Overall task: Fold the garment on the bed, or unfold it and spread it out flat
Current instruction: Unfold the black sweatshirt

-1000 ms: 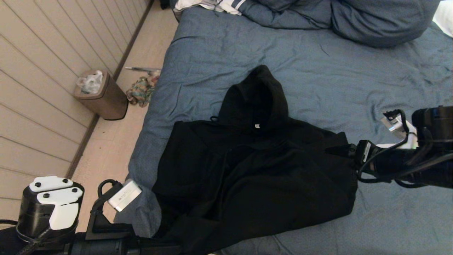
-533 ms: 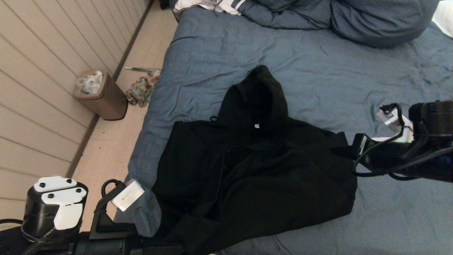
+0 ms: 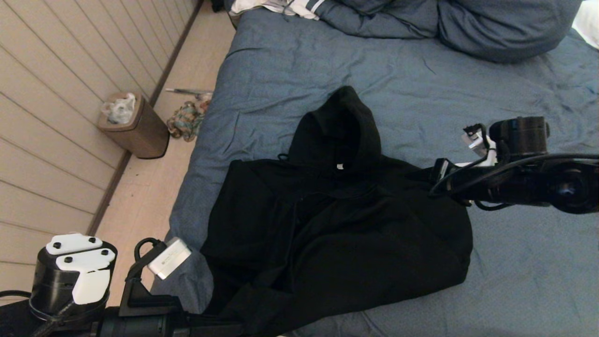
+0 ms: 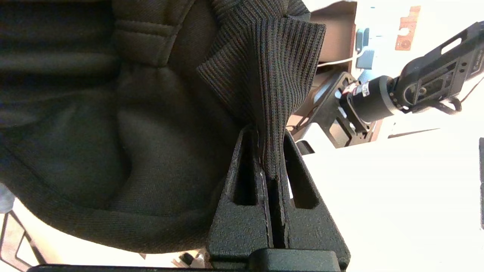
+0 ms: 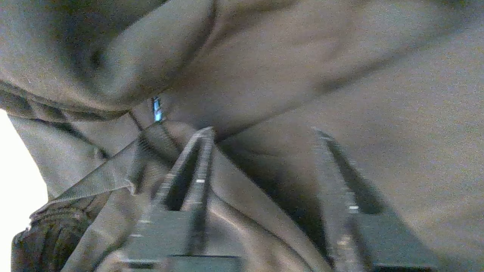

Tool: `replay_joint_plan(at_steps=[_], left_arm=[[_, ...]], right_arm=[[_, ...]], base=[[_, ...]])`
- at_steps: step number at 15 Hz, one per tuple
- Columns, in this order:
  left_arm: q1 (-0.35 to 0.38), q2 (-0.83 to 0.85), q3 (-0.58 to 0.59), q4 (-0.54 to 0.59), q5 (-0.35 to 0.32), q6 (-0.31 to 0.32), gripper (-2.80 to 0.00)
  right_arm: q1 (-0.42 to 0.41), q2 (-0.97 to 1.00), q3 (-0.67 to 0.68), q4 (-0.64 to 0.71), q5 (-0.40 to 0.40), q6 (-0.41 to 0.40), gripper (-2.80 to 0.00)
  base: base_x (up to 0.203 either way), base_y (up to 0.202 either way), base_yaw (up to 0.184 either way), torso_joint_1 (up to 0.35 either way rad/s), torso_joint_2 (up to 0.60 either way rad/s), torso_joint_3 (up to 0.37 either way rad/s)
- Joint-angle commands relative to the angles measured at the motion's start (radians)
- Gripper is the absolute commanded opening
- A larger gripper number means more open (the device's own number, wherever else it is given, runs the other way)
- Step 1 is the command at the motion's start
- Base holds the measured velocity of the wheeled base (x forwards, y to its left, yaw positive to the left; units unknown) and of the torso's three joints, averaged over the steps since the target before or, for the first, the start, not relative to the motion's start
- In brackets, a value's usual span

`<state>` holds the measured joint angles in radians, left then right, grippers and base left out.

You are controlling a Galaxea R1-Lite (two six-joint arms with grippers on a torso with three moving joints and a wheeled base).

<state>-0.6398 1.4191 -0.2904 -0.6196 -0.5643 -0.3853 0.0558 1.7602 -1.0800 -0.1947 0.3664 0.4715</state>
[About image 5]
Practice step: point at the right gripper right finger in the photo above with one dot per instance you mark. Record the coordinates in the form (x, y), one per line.
(378, 245)

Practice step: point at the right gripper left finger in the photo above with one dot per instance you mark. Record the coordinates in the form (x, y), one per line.
(181, 241)

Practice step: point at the black hoodie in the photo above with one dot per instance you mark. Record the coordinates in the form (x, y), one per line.
(340, 75)

